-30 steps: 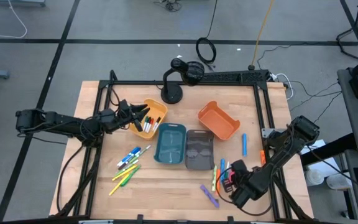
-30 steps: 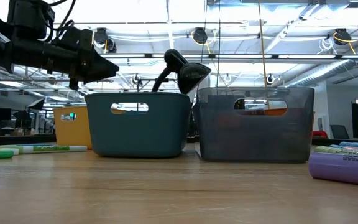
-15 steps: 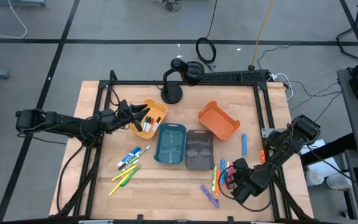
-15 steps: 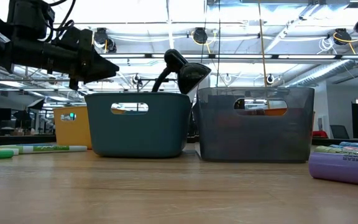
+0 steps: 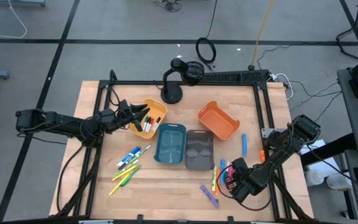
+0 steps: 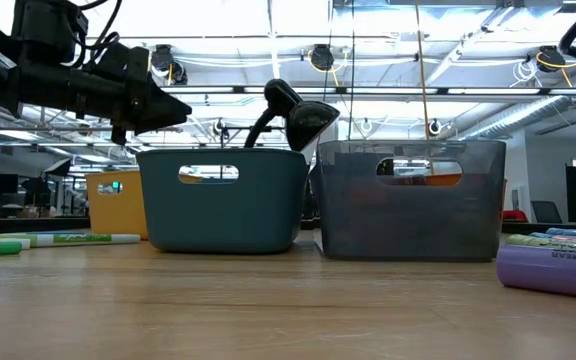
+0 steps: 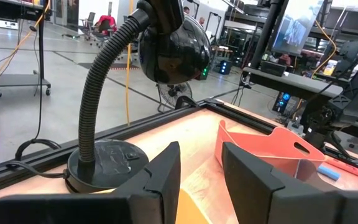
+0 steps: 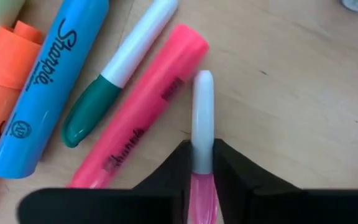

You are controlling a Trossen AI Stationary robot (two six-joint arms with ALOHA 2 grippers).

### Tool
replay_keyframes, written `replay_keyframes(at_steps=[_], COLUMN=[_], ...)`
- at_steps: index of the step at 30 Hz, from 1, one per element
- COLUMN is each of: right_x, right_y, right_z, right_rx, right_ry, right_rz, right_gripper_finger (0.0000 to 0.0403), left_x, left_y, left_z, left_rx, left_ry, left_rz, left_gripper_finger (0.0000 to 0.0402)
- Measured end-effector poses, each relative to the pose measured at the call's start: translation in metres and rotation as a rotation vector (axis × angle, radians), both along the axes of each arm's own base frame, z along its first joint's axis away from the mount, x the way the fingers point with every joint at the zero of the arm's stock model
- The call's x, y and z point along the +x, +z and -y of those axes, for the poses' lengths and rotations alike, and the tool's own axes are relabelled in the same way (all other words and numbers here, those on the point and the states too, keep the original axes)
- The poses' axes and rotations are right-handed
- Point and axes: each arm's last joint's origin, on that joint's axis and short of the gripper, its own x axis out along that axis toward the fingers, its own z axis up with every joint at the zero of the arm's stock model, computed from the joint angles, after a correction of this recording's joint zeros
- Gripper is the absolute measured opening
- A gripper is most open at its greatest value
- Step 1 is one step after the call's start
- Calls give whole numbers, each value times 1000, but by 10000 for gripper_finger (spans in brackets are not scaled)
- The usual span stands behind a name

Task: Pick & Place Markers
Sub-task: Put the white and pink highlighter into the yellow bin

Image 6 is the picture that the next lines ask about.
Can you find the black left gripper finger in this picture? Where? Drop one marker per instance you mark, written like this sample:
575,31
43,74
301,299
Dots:
165,110

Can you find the yellow thin marker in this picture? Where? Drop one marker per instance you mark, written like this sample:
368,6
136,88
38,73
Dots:
15,243

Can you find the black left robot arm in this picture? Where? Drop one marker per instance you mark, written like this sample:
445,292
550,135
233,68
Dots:
43,90

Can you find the grey ceiling pipe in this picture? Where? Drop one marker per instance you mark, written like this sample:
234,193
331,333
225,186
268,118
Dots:
43,129

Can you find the yellow plastic bin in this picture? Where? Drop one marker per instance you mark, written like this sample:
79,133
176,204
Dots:
118,210

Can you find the teal plastic bin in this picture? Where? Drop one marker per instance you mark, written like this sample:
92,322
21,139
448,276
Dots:
218,215

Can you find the long ceiling light bar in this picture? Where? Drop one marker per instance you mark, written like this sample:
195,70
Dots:
318,90

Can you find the grey translucent plastic bin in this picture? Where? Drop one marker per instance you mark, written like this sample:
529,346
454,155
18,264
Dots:
408,225

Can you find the red object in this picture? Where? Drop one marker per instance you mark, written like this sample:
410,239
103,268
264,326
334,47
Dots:
514,216

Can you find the dark office chair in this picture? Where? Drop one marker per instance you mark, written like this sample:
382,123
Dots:
546,212

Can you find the light green highlighter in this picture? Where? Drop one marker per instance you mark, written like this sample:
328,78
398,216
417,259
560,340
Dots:
543,243

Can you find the purple highlighter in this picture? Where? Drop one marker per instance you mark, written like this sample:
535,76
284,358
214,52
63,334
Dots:
543,272

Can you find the black camera stand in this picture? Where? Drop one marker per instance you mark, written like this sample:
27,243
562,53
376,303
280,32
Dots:
308,122

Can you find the black aluminium table frame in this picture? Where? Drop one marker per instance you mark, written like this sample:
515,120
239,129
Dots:
28,225

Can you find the silver ventilation duct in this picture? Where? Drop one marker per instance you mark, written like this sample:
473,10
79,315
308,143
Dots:
518,117

